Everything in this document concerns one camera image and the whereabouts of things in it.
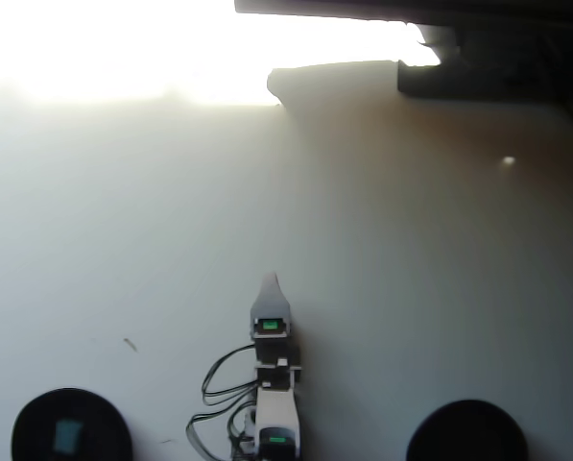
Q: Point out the white Koch robot arm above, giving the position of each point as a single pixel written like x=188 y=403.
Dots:
x=276 y=413

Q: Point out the black round bowl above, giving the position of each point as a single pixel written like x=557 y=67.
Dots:
x=31 y=432
x=466 y=432

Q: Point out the blue cube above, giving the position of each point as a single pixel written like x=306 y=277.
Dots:
x=68 y=436

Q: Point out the gripper motor with green label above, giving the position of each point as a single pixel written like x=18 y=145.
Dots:
x=270 y=326

